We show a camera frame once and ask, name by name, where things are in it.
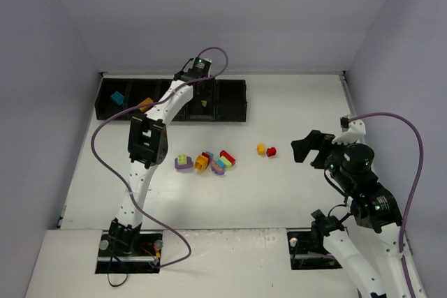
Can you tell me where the red small lego brick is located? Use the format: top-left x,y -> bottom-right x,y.
265,147 -> 277,158

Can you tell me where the small orange lego brick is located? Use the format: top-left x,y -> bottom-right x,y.
256,143 -> 265,156

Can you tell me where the green lego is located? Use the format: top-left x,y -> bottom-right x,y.
177,154 -> 188,165

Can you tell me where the purple heart lego plate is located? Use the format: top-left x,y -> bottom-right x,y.
174,156 -> 193,171

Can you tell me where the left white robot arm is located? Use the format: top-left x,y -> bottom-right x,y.
108,57 -> 212,255

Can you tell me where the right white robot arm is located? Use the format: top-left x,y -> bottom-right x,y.
291,130 -> 427,297

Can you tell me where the orange long lego brick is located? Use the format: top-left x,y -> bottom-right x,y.
138,98 -> 154,113

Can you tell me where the red long lego brick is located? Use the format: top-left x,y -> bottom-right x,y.
220,150 -> 236,166

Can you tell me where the orange yellow lego brick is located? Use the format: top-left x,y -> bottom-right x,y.
194,153 -> 211,172

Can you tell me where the teal pink lego brick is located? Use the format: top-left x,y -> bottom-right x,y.
203,151 -> 226,170

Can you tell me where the yellow green lego brick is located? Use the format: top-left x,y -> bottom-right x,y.
220,156 -> 233,169

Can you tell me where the purple oval lego piece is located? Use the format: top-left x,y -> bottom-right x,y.
210,162 -> 226,176

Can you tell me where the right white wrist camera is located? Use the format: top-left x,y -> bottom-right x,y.
332,115 -> 366,145

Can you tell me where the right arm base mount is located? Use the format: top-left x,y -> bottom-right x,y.
286,229 -> 342,271

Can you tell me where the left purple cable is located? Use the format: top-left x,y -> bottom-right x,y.
90,47 -> 229,271

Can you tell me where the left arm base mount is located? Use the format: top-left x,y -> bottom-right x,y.
95,231 -> 163,274

